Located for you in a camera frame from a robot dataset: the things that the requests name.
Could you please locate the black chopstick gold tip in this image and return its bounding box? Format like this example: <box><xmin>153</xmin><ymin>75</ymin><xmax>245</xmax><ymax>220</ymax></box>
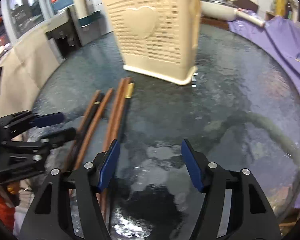
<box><xmin>109</xmin><ymin>82</ymin><xmax>135</xmax><ymax>225</ymax></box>

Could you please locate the white water dispenser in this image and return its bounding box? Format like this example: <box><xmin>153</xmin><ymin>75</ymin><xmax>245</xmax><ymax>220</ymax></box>
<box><xmin>43</xmin><ymin>6</ymin><xmax>82</xmax><ymax>64</ymax></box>

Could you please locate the paper cup holder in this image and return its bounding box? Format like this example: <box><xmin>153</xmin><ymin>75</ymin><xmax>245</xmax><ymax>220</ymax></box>
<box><xmin>73</xmin><ymin>0</ymin><xmax>102</xmax><ymax>31</ymax></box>

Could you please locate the cream plastic utensil holder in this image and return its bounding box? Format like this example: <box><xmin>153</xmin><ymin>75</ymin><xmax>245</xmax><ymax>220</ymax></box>
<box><xmin>102</xmin><ymin>0</ymin><xmax>202</xmax><ymax>85</ymax></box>

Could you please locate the purple floral cloth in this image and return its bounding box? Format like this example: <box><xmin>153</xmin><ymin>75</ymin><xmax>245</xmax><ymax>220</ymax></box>
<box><xmin>228</xmin><ymin>16</ymin><xmax>300</xmax><ymax>209</ymax></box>

